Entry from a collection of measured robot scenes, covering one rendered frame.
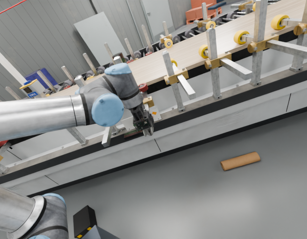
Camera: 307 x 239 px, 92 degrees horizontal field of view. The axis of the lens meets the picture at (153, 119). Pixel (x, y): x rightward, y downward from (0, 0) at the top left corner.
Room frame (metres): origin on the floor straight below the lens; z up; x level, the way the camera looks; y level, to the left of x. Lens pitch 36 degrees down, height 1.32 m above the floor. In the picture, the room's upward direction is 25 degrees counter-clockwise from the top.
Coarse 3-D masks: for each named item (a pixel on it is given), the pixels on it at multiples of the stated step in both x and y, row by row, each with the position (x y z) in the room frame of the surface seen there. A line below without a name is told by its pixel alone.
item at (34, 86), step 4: (36, 80) 0.95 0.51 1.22; (28, 84) 0.90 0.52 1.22; (32, 84) 0.91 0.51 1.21; (36, 84) 0.93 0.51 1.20; (40, 84) 0.96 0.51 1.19; (20, 88) 0.91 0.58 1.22; (32, 88) 0.90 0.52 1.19; (36, 88) 0.91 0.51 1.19; (40, 88) 0.93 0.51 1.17; (44, 88) 0.96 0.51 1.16; (24, 92) 0.91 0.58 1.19; (40, 92) 0.91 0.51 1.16; (28, 96) 0.91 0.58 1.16
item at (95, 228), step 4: (92, 228) 0.38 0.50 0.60; (96, 228) 0.37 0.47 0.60; (100, 228) 0.38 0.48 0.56; (88, 232) 0.37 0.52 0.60; (92, 232) 0.36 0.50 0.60; (96, 232) 0.35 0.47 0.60; (100, 232) 0.35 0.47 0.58; (104, 232) 0.37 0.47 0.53; (108, 232) 0.38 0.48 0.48; (84, 236) 0.36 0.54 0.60; (88, 236) 0.35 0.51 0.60; (92, 236) 0.34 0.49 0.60; (96, 236) 0.33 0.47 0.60; (100, 236) 0.33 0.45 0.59; (104, 236) 0.34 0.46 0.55; (108, 236) 0.36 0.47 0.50; (112, 236) 0.37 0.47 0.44
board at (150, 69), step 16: (288, 0) 1.39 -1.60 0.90; (304, 0) 1.22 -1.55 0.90; (272, 16) 1.19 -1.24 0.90; (224, 32) 1.33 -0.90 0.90; (272, 32) 0.91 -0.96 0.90; (176, 48) 1.50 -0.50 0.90; (192, 48) 1.30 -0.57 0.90; (224, 48) 1.00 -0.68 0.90; (240, 48) 0.93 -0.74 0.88; (128, 64) 1.70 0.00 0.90; (144, 64) 1.45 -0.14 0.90; (160, 64) 1.26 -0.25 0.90; (192, 64) 0.98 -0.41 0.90; (144, 80) 1.09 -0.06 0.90; (160, 80) 1.02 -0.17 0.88; (48, 96) 1.90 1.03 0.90
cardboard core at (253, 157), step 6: (240, 156) 0.68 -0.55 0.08; (246, 156) 0.66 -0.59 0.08; (252, 156) 0.64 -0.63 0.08; (258, 156) 0.62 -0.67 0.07; (222, 162) 0.70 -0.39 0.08; (228, 162) 0.68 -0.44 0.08; (234, 162) 0.66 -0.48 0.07; (240, 162) 0.64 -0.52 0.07; (246, 162) 0.62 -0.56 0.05; (252, 162) 0.61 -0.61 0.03; (228, 168) 0.65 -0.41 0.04
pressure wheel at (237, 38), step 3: (240, 30) 0.98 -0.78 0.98; (243, 30) 0.96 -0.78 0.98; (237, 33) 0.97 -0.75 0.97; (240, 33) 0.95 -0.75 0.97; (243, 33) 0.94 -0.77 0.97; (246, 33) 0.94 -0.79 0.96; (234, 36) 0.99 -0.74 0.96; (237, 36) 0.96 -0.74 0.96; (240, 36) 0.94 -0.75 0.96; (234, 39) 0.98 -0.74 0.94; (237, 39) 0.95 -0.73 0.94; (240, 39) 0.94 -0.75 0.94; (237, 42) 0.95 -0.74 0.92; (240, 42) 0.94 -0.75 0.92; (243, 42) 0.94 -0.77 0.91
